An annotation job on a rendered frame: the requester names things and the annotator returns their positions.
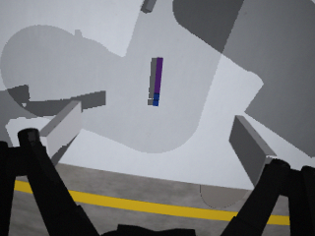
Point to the purple rod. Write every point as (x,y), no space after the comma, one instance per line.
(158,74)

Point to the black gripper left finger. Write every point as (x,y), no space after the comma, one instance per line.
(61,215)

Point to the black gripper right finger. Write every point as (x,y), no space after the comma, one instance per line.
(257,158)

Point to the dark grey rectangular block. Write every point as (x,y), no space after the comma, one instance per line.
(150,5)

